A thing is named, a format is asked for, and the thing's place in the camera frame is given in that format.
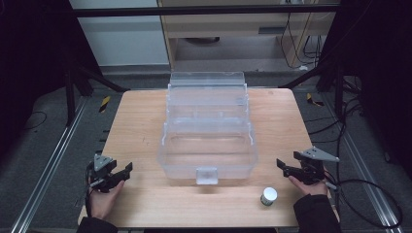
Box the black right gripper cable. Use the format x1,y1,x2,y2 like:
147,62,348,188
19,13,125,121
324,169,404,229

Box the clear plastic tiered storage box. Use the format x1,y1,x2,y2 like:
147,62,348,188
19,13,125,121
156,71,259,186

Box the thin black floor cable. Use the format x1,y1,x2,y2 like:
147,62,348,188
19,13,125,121
21,110,49,132

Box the small silver cylinder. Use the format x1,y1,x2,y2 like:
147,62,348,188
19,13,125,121
259,186,279,207

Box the aluminium floor rail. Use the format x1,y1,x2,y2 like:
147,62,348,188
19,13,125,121
10,96,89,233
322,92,406,233

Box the black horizontal frame bar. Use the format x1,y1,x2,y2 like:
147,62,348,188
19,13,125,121
71,3,342,18

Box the person's right hand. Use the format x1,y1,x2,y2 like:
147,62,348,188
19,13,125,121
288,175,329,197

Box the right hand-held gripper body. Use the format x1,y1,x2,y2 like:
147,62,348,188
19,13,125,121
289,146,341,186

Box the yellow black floor tape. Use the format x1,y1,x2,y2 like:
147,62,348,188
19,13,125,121
98,95,112,114
305,92,326,108

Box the black floor cables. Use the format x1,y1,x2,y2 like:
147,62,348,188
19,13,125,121
303,77,368,145

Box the black cables under desk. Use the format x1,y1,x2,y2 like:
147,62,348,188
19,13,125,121
279,12,326,71

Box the dark curtain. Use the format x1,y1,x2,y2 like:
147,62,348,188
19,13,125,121
319,0,412,181
0,0,102,163

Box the black metal stand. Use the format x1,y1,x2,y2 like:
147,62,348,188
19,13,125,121
61,59,131,128
277,56,347,121

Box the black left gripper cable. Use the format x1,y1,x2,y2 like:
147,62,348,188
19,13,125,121
84,160,95,218

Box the white cabinet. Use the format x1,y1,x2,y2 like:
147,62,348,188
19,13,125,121
68,0,171,68

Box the light wooden desk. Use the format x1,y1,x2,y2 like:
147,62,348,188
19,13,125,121
156,0,338,70

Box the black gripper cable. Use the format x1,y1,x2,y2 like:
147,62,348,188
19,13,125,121
84,160,95,218
324,169,404,229

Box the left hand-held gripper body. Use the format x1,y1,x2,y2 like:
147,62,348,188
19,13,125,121
86,151,125,194

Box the person's left hand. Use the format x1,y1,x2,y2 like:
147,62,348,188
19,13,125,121
88,180,126,221

